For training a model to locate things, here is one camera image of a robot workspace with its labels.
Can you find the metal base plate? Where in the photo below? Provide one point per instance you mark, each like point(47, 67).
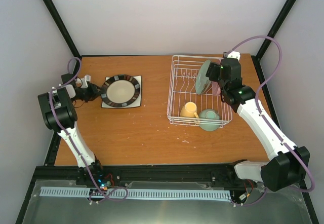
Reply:
point(282, 207)

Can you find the green ceramic bowl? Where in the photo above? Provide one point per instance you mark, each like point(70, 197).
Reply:
point(209, 120)

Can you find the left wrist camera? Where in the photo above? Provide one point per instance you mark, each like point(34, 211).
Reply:
point(85, 81)

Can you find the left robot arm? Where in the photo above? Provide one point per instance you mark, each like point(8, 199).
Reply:
point(59, 115)

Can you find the black round plate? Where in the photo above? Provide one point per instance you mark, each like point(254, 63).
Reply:
point(121, 91)

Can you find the yellow ceramic mug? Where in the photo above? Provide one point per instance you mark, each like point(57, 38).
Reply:
point(189, 110)

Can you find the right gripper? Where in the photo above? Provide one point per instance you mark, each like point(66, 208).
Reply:
point(211, 71)

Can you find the black frame post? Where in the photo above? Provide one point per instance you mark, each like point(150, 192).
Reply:
point(275, 27)
point(61, 27)

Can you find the left black frame post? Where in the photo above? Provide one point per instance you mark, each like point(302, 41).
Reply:
point(61, 27)

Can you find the teal flower plate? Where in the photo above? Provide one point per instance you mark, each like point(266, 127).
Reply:
point(202, 81)

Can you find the white square plate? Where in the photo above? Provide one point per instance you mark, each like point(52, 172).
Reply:
point(138, 99)

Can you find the right black frame post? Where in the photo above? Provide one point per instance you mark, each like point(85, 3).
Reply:
point(275, 27)

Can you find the pink round plate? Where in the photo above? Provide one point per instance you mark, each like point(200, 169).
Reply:
point(215, 89)

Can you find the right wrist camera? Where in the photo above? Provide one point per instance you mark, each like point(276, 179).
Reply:
point(234, 54)

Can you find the light blue cable duct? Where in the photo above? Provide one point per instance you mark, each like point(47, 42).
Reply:
point(141, 194)

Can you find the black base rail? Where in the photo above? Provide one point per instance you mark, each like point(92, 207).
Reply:
point(213, 175)

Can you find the white wire dish rack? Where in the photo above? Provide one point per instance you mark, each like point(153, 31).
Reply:
point(184, 70)

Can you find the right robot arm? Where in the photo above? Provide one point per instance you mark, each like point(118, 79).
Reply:
point(288, 163)

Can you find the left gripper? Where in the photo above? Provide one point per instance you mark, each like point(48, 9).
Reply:
point(94, 92)

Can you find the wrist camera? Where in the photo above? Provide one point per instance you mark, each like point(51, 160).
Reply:
point(85, 81)
point(234, 54)

